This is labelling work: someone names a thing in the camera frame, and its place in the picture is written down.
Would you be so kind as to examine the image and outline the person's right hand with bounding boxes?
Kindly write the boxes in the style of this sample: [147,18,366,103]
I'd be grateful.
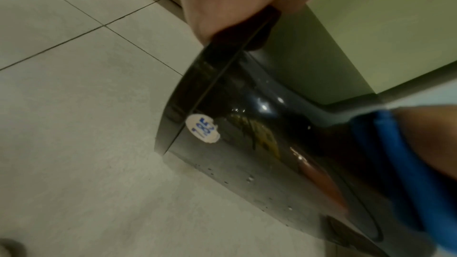
[390,104,457,181]

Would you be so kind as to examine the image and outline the blue cleaning cloth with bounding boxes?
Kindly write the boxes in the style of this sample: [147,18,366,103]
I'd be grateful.
[348,109,457,254]

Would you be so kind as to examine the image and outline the black plastic waste bin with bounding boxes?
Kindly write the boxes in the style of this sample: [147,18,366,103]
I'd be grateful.
[154,6,429,257]

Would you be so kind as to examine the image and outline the white round sticker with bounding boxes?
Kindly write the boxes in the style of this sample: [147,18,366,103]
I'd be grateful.
[185,114,219,144]

